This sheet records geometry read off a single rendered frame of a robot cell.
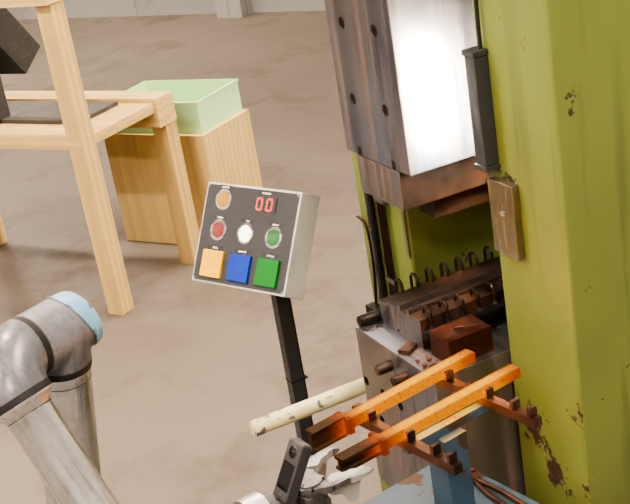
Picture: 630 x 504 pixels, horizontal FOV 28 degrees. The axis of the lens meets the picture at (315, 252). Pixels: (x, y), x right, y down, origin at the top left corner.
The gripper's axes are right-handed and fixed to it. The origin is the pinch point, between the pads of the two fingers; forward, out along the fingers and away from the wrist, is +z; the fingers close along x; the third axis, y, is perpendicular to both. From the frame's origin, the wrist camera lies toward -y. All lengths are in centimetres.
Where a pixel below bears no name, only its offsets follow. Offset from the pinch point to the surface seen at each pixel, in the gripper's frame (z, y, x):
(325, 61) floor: 430, 101, -616
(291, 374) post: 51, 40, -104
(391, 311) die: 53, 6, -54
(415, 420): 15.7, -0.7, 0.3
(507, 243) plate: 59, -19, -16
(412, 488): 24.2, 26.5, -16.2
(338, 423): 5.3, -0.6, -11.2
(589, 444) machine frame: 59, 25, 3
